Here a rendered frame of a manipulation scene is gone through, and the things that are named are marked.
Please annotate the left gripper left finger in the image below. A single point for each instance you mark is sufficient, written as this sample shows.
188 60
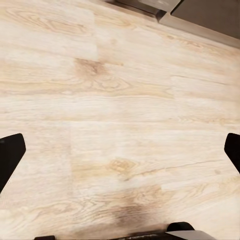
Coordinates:
12 149

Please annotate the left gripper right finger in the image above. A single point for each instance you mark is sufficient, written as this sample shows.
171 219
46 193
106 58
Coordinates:
232 149

